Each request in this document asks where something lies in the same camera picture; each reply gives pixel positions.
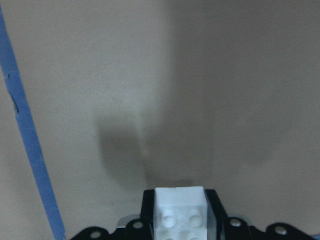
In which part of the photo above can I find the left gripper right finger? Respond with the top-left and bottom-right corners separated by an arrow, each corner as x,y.
204,189 -> 320,240

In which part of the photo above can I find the white block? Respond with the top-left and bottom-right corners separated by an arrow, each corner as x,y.
153,186 -> 208,240

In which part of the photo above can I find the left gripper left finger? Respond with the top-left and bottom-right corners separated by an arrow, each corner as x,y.
72,189 -> 155,240

